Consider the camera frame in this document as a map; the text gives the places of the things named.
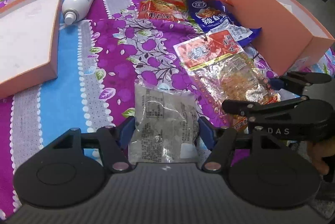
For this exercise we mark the floral purple bedspread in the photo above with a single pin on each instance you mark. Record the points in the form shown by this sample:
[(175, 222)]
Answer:
[(98, 61)]

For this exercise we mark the clear grey snack packet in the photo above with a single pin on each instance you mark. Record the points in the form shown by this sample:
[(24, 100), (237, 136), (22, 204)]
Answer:
[(166, 126)]

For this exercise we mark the red orange snack packet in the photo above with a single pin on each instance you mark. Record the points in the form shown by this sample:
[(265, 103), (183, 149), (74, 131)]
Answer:
[(168, 10)]

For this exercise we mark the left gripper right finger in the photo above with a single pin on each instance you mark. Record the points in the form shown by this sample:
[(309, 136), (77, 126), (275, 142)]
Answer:
[(221, 143)]

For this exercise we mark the shallow pink box lid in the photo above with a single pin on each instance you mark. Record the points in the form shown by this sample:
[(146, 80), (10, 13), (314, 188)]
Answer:
[(29, 44)]

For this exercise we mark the deep pink cardboard box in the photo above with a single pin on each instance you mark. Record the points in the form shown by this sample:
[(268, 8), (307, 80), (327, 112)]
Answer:
[(291, 37)]

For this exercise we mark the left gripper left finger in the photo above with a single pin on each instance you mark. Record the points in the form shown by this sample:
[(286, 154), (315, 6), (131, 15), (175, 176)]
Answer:
[(112, 141)]

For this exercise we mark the person's right hand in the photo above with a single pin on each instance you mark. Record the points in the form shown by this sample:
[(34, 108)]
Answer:
[(316, 153)]

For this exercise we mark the blue snack packet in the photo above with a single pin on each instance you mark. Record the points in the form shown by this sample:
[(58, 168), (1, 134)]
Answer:
[(213, 16)]

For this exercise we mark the red clear long snack packet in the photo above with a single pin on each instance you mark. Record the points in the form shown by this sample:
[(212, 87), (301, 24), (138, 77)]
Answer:
[(220, 69)]

